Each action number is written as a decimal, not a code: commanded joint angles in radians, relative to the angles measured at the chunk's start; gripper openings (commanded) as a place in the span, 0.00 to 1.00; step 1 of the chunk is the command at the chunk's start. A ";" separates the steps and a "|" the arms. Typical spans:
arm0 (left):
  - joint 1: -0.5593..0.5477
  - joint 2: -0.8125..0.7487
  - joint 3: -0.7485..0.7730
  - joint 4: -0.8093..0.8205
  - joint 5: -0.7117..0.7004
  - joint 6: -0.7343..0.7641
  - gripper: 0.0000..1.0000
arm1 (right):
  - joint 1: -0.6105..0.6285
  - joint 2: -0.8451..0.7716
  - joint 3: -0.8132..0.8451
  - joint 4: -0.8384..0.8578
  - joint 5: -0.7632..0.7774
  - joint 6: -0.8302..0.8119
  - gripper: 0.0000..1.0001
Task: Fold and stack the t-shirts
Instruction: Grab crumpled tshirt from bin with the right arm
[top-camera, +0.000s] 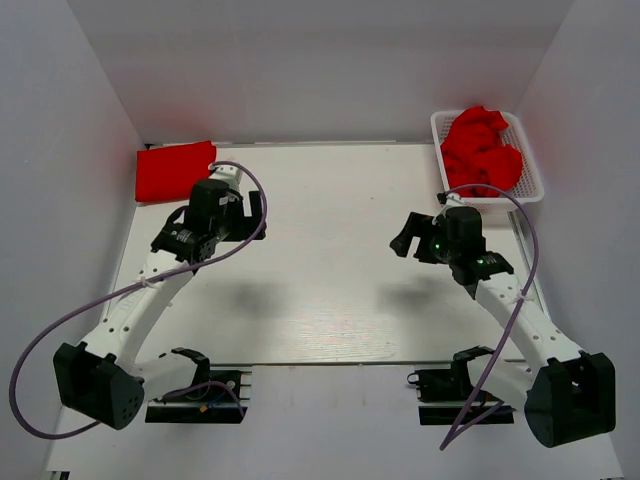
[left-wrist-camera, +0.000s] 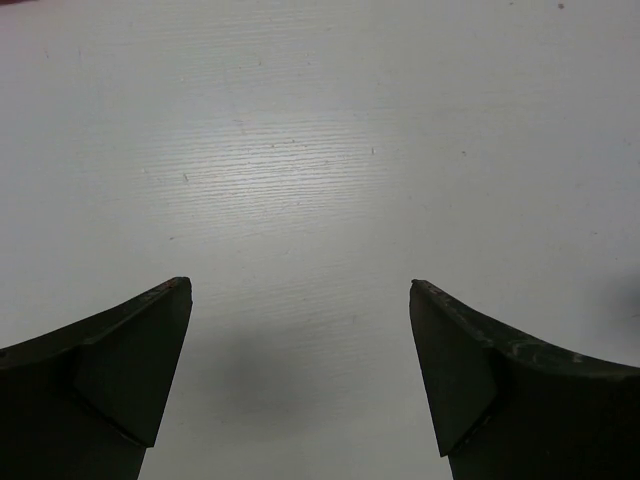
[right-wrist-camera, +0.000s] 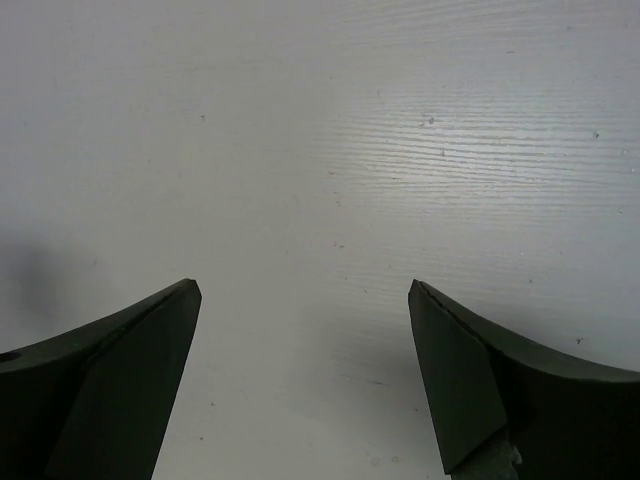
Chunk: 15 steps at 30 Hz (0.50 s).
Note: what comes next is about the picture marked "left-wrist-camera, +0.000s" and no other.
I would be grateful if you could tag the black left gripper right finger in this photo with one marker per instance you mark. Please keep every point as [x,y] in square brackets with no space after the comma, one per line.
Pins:
[507,405]

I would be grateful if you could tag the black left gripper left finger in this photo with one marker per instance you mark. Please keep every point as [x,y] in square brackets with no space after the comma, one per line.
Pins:
[86,401]

